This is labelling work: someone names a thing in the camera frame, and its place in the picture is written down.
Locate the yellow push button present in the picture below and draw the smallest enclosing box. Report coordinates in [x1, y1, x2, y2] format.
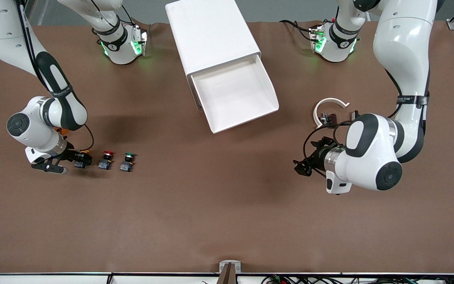
[74, 149, 90, 169]

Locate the red push button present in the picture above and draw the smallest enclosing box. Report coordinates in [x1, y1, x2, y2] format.
[98, 150, 116, 171]

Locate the green push button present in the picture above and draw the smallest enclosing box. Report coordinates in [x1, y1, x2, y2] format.
[119, 153, 137, 172]

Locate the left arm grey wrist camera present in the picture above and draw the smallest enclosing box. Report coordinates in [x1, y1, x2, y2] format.
[315, 137, 337, 153]

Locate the brown-handled chrome valve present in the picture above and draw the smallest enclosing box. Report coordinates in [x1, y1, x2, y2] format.
[319, 112, 340, 127]

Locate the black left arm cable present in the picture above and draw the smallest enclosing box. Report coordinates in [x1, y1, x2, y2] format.
[303, 120, 357, 174]

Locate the white half-ring clamp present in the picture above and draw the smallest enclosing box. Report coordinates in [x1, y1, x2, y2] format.
[313, 97, 350, 129]

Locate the grey metal table bracket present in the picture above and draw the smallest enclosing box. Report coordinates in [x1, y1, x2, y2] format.
[218, 260, 242, 284]

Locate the white table edge rail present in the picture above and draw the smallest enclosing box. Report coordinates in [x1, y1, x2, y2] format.
[0, 272, 454, 284]

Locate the black base cable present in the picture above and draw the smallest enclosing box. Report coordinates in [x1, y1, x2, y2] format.
[279, 19, 317, 40]

